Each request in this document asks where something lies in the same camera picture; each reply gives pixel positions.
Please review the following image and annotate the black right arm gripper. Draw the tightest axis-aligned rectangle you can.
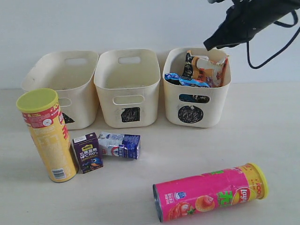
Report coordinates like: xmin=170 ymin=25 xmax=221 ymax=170
xmin=203 ymin=0 xmax=300 ymax=51

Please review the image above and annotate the orange instant noodle packet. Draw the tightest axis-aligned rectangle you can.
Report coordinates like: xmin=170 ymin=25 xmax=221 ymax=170
xmin=181 ymin=50 xmax=228 ymax=88

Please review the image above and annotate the blue instant noodle packet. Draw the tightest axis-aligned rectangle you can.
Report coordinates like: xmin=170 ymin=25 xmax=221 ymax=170
xmin=165 ymin=73 xmax=210 ymax=88

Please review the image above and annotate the cream bin with circle mark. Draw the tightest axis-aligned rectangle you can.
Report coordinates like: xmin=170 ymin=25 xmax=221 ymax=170
xmin=163 ymin=48 xmax=231 ymax=128

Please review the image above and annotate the white blue milk carton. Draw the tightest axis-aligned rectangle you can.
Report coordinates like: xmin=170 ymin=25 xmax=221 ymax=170
xmin=98 ymin=132 xmax=141 ymax=159

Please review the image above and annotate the purple juice carton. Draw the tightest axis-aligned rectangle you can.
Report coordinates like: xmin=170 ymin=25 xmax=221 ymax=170
xmin=72 ymin=132 xmax=103 ymax=174

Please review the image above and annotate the yellow chips can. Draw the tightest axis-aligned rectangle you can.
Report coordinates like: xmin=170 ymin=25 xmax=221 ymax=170
xmin=16 ymin=88 xmax=78 ymax=183

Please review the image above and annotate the cream bin with square mark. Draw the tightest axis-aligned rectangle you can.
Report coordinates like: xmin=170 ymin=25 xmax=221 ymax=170
xmin=94 ymin=49 xmax=161 ymax=128

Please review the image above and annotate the cream bin with triangle mark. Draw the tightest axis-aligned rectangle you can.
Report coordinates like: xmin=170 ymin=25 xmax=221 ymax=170
xmin=21 ymin=51 xmax=99 ymax=130

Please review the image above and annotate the pink chips can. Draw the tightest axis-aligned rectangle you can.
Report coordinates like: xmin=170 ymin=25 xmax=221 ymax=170
xmin=152 ymin=163 xmax=269 ymax=222

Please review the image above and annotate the black cable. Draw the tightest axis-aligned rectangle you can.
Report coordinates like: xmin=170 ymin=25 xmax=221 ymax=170
xmin=246 ymin=9 xmax=300 ymax=69

